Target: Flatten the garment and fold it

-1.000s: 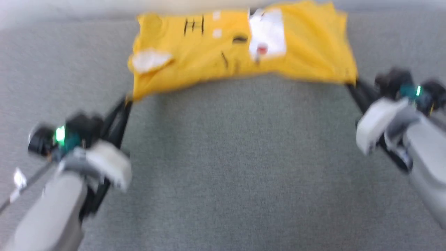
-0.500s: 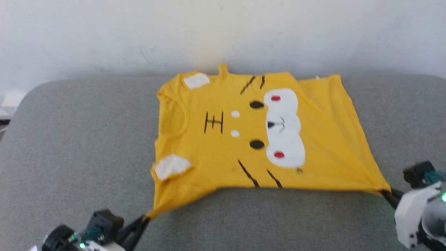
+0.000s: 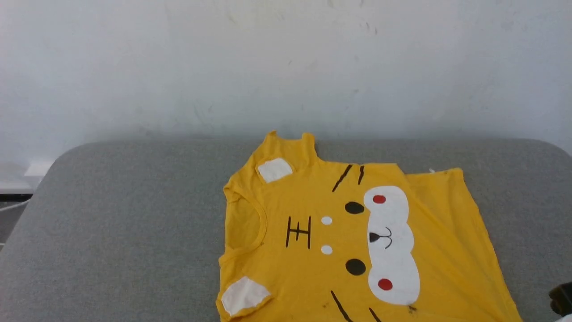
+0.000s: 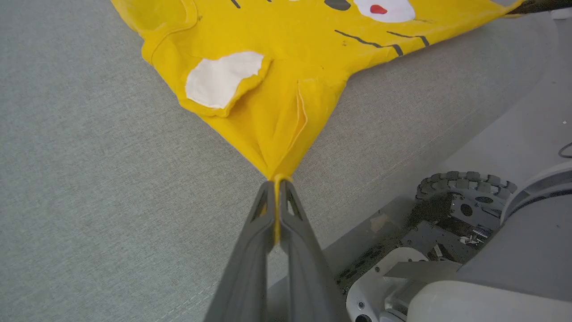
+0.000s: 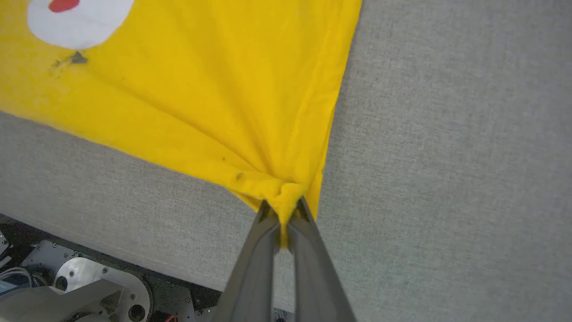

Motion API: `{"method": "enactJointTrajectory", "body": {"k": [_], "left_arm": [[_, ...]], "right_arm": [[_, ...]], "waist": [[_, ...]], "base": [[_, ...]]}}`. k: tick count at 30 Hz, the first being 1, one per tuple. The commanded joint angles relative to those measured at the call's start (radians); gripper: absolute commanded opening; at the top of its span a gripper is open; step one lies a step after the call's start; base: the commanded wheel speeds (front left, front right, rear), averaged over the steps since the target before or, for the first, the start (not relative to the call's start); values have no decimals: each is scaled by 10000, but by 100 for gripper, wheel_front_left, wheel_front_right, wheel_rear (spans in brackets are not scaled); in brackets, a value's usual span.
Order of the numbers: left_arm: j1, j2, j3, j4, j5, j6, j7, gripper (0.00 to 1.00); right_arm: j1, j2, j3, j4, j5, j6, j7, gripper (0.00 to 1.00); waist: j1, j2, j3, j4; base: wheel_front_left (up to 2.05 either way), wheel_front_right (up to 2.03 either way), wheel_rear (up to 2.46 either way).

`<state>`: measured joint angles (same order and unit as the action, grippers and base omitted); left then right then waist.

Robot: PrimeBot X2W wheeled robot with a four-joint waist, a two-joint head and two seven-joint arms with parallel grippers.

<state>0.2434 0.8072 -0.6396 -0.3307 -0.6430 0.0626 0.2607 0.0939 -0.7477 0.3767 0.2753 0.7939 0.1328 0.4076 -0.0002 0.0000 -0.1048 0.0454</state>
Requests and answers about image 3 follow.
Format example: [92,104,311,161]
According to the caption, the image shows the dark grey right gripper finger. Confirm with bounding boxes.
[549,282,572,316]

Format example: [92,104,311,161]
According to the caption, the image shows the yellow tiger face t-shirt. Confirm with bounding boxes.
[216,131,523,322]

